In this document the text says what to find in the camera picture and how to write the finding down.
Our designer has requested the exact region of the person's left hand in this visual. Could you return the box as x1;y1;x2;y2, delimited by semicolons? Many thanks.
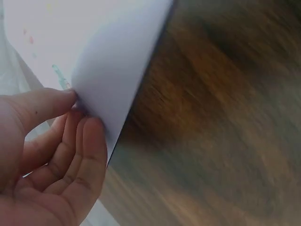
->
0;88;108;226

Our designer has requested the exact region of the white paper sheet with coloured marks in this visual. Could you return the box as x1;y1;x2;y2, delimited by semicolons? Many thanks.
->
3;0;175;168

